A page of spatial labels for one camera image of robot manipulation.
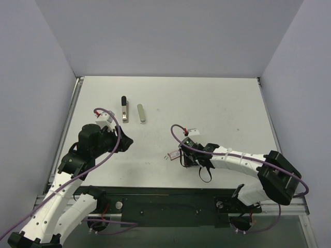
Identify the red white staple box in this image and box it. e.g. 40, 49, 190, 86
168, 150, 180, 161

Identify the olive green stapler cover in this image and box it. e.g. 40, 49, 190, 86
137, 104, 146, 124

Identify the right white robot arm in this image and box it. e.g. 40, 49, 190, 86
178, 137, 302, 211

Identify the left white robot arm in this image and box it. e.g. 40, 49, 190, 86
8, 124, 133, 247

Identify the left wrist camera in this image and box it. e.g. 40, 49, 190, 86
95, 110, 114, 132

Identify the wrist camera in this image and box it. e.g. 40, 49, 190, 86
95, 110, 114, 132
184, 129, 200, 136

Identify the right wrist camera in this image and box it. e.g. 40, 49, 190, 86
184, 129, 200, 136

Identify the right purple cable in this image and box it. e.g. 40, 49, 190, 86
170, 125, 310, 235

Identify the purple cable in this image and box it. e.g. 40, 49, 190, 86
0, 107, 139, 235
170, 125, 310, 235

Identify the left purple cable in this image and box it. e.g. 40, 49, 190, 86
0, 107, 139, 235

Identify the aluminium frame rail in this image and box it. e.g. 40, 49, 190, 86
31, 192, 311, 217

